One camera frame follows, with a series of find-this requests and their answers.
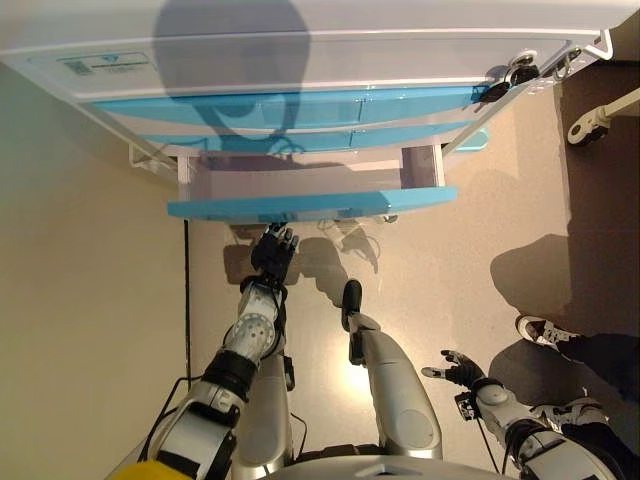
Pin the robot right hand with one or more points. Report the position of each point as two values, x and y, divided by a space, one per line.
465 372

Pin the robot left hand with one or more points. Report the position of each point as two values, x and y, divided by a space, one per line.
272 252

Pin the deep blue white drawer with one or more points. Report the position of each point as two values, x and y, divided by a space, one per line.
310 205

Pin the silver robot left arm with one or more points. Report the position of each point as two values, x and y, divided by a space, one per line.
250 330

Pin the yellow shoulder cover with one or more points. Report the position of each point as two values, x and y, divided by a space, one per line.
150 471

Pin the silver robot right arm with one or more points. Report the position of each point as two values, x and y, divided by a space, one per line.
505 405

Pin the shallow blue white drawer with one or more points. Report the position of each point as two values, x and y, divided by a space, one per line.
400 102
390 137

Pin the silver robot right leg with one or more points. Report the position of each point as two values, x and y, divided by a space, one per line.
395 380

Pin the silver robot leg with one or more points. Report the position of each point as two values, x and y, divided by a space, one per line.
267 425
395 380

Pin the grey robot torso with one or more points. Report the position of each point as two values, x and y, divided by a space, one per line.
380 467

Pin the person leg dark trousers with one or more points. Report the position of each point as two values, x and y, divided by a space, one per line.
615 450
605 360

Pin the translucent white side bin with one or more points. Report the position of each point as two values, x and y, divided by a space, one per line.
150 162

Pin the silver robot left leg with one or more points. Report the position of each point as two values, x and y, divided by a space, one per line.
267 425

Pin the white bin blue lid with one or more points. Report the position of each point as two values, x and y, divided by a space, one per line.
472 141

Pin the white medical cart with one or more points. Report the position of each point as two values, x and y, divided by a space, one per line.
400 55

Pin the bed caster wheel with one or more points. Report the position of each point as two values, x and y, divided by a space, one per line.
585 130

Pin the black cart keys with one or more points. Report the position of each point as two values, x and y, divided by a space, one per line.
520 75

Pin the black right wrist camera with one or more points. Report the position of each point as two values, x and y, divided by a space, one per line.
467 407

